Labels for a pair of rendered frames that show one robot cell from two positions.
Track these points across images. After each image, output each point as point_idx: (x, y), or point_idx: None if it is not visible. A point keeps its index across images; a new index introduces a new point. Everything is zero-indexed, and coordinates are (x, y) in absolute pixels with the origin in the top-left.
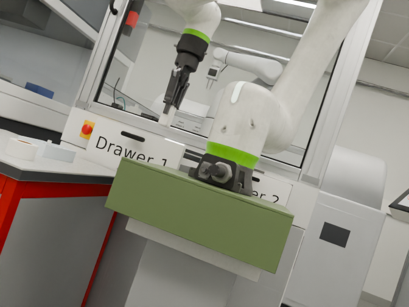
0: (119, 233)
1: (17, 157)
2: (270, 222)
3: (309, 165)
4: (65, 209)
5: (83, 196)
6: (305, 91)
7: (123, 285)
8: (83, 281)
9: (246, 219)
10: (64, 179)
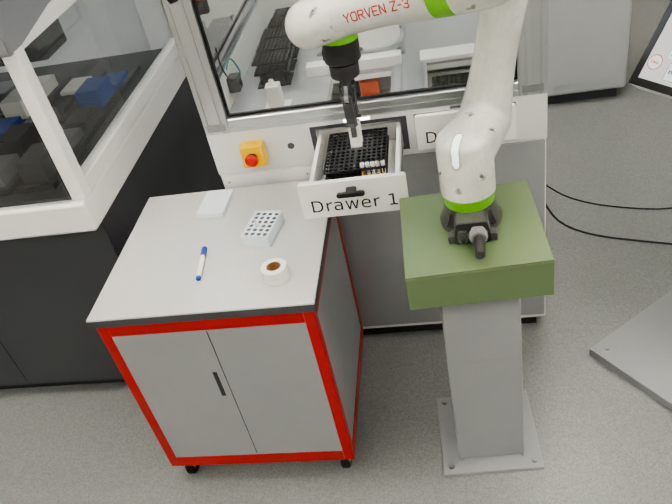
0: (349, 227)
1: (282, 283)
2: (538, 269)
3: (526, 72)
4: (326, 276)
5: (326, 251)
6: (507, 80)
7: (381, 265)
8: (349, 288)
9: (520, 275)
10: (322, 267)
